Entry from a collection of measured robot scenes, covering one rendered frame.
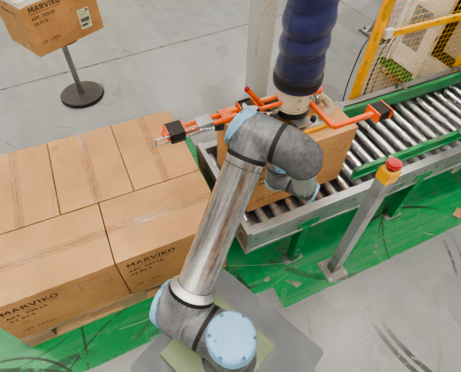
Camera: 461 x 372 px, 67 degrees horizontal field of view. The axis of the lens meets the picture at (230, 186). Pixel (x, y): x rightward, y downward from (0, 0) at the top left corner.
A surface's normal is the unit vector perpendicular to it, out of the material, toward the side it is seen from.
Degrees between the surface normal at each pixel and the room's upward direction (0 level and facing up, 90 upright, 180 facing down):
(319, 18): 77
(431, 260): 0
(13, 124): 0
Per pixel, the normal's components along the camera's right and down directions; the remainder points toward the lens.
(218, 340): 0.11, -0.56
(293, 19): -0.71, 0.34
